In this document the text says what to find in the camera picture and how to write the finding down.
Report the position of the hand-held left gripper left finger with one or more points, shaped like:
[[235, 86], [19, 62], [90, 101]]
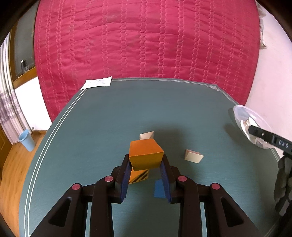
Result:
[[124, 182]]

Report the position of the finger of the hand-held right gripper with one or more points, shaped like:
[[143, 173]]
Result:
[[257, 131]]

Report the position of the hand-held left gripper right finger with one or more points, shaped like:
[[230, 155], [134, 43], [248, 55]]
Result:
[[165, 182]]

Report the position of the blue pyramid block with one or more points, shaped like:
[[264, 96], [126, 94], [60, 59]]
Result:
[[159, 189]]

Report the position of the white round jar cap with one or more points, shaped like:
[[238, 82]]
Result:
[[244, 127]]

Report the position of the orange striped wedge block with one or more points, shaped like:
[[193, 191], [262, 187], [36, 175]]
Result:
[[139, 176], [146, 155]]

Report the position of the clear plastic bowl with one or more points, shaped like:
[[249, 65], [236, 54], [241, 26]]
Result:
[[241, 112]]

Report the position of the white striped wedge block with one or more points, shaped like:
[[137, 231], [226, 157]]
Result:
[[146, 136], [194, 157]]

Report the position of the person's right hand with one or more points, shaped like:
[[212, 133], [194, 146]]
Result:
[[282, 182]]

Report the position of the green table mat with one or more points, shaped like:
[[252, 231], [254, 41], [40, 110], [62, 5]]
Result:
[[102, 127]]

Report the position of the white fabric item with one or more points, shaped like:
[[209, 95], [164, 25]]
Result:
[[262, 29]]

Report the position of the white paper slip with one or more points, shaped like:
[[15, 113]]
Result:
[[97, 82]]

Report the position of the blue waste bin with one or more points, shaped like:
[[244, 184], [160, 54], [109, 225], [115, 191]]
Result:
[[27, 141]]

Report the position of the white patterned curtain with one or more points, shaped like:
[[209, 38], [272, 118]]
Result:
[[9, 102]]

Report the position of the red quilted blanket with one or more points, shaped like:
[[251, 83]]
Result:
[[146, 41]]

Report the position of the dark small bottle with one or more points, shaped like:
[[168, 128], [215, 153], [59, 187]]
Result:
[[24, 67]]

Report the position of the wooden window frame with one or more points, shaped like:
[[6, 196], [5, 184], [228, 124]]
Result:
[[22, 77]]

